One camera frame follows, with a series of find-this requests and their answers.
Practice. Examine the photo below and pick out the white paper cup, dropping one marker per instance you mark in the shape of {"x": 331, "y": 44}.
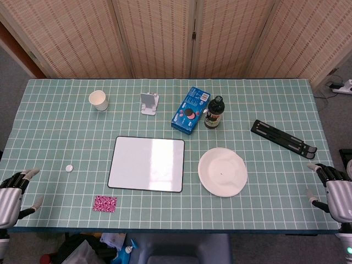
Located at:
{"x": 98, "y": 100}

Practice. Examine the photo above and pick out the bamboo folding screen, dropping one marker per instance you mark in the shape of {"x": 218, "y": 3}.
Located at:
{"x": 159, "y": 38}

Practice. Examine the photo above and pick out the blue Oreo cookie box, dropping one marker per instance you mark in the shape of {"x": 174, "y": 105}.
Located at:
{"x": 189, "y": 111}

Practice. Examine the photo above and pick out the green grid tablecloth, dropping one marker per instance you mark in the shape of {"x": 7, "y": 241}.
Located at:
{"x": 165, "y": 209}

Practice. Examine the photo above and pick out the white power strip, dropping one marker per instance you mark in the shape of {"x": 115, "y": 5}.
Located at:
{"x": 343, "y": 87}

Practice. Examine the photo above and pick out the black folding laptop stand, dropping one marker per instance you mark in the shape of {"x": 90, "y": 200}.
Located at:
{"x": 283, "y": 138}

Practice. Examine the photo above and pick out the white paper plate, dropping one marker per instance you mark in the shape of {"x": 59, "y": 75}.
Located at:
{"x": 222, "y": 172}

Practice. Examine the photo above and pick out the white phone stand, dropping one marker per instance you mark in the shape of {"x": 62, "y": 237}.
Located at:
{"x": 149, "y": 104}

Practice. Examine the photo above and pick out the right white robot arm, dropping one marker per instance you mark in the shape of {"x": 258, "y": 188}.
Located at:
{"x": 346, "y": 242}

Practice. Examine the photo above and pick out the white drawing board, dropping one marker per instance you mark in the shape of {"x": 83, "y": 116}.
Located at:
{"x": 147, "y": 163}

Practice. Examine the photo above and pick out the black bag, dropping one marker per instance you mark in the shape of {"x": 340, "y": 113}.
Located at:
{"x": 82, "y": 250}

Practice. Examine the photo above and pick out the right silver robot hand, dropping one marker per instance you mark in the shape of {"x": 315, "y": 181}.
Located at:
{"x": 336, "y": 192}

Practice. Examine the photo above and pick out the black box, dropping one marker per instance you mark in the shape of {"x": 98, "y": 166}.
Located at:
{"x": 346, "y": 156}

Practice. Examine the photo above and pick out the dark sauce bottle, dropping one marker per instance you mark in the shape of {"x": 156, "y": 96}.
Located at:
{"x": 214, "y": 115}

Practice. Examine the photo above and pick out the white crumpled cloth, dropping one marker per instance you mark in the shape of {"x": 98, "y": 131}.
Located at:
{"x": 114, "y": 240}

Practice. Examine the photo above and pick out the blue spray bottle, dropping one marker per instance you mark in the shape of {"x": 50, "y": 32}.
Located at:
{"x": 125, "y": 254}

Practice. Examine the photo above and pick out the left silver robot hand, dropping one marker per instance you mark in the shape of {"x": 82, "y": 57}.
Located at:
{"x": 9, "y": 196}

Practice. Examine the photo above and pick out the grey-blue chair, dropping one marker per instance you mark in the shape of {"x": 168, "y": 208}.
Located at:
{"x": 187, "y": 248}

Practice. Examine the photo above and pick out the pink patterned packet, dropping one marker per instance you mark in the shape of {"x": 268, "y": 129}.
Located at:
{"x": 105, "y": 203}

